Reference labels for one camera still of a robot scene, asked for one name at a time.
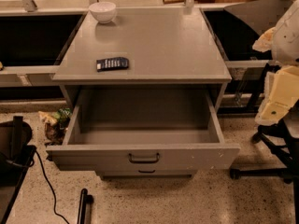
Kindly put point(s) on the black stand foot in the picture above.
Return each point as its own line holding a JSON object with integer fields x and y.
{"x": 85, "y": 207}

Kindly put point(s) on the grey drawer cabinet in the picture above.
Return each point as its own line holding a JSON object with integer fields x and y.
{"x": 167, "y": 47}

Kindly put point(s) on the black lower drawer handle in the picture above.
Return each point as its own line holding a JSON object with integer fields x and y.
{"x": 147, "y": 172}

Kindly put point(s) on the wooden stick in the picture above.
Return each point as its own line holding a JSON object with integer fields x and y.
{"x": 173, "y": 1}

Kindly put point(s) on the black equipment at left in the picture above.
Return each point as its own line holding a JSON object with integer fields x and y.
{"x": 15, "y": 159}

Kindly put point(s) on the black top drawer handle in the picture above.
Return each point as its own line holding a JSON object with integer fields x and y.
{"x": 143, "y": 160}

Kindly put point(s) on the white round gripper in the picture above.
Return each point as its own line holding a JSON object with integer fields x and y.
{"x": 287, "y": 39}

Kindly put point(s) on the black office chair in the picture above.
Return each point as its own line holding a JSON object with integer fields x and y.
{"x": 280, "y": 138}

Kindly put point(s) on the white ceramic bowl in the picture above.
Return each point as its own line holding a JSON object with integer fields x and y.
{"x": 103, "y": 12}

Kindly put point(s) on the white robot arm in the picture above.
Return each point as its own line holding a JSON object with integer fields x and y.
{"x": 285, "y": 49}

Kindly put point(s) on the pile of snack bags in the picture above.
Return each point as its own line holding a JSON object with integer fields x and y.
{"x": 55, "y": 125}

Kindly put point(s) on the open grey top drawer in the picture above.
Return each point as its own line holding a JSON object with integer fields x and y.
{"x": 109, "y": 124}

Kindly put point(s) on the black drawer handle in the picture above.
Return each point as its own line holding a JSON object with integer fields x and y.
{"x": 147, "y": 172}
{"x": 143, "y": 160}

